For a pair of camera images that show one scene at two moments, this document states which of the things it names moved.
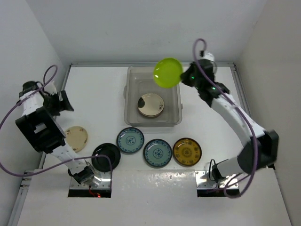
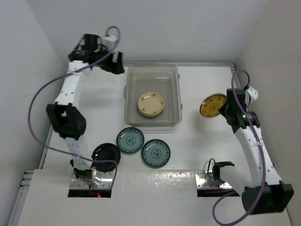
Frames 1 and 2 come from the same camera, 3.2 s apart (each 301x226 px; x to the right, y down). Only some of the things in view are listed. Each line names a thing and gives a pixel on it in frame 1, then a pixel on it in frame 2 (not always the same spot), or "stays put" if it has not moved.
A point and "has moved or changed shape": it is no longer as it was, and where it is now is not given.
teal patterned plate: x=130 y=140 stays put
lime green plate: x=167 y=72 -> x=152 y=115
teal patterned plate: x=157 y=153 stays put
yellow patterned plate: x=186 y=152 -> x=210 y=106
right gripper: x=185 y=76 -> x=221 y=109
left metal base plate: x=102 y=181 stays put
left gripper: x=65 y=105 -> x=114 y=68
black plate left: x=102 y=163 stays put
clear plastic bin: x=139 y=81 stays put
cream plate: x=77 y=138 has moved or changed shape
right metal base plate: x=203 y=181 stays put
